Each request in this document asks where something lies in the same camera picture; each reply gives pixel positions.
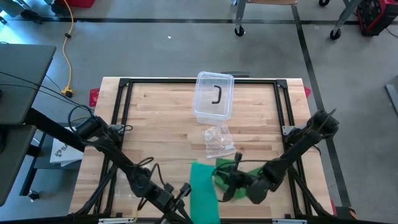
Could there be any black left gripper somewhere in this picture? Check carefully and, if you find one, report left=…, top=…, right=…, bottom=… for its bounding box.
left=154, top=182, right=194, bottom=224

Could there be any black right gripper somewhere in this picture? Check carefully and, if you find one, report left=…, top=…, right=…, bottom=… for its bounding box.
left=217, top=151, right=254, bottom=203

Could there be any teal bandage roll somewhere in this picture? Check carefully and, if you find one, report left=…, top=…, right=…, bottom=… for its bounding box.
left=189, top=161, right=222, bottom=224

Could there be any green bandage strip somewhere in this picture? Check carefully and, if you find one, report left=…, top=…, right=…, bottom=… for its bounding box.
left=213, top=157, right=266, bottom=200

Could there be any crumpled clear plastic bag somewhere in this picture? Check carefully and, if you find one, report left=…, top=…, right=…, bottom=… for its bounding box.
left=203, top=124, right=237, bottom=159

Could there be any flat clear plastic bag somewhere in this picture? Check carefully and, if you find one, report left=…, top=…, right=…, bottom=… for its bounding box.
left=113, top=166, right=141, bottom=200

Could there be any clear plastic container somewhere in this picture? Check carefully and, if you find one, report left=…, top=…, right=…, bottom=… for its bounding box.
left=192, top=70, right=235, bottom=126

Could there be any white printed sheet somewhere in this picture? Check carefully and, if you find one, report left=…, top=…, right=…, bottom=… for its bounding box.
left=49, top=138, right=84, bottom=167

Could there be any grey cart leg with caster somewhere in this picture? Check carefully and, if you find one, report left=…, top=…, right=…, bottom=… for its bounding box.
left=329, top=0, right=364, bottom=41
left=234, top=0, right=249, bottom=38

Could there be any grey metal bar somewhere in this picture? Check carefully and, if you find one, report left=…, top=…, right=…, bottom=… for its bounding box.
left=384, top=83, right=398, bottom=116

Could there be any dark grey desk panel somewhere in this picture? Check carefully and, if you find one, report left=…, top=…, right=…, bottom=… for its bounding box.
left=0, top=124, right=37, bottom=207

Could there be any grey desk top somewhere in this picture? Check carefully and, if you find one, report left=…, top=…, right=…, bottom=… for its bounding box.
left=0, top=43, right=57, bottom=126

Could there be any red and black crate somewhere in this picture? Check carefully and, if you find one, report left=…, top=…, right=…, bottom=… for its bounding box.
left=356, top=0, right=398, bottom=37

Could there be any red bin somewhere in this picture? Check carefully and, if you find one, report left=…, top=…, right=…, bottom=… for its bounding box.
left=50, top=0, right=96, bottom=9

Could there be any grey metal cart base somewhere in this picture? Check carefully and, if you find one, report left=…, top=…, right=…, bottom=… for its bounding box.
left=0, top=0, right=53, bottom=26

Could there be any silver frame bracket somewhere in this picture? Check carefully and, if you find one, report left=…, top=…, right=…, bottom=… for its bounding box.
left=98, top=217, right=135, bottom=224
left=272, top=218, right=308, bottom=224

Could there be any black curved handle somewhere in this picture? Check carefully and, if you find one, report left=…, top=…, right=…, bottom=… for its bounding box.
left=211, top=85, right=223, bottom=105

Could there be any yellow extension cable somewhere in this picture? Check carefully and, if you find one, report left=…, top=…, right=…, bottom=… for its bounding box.
left=60, top=0, right=76, bottom=98

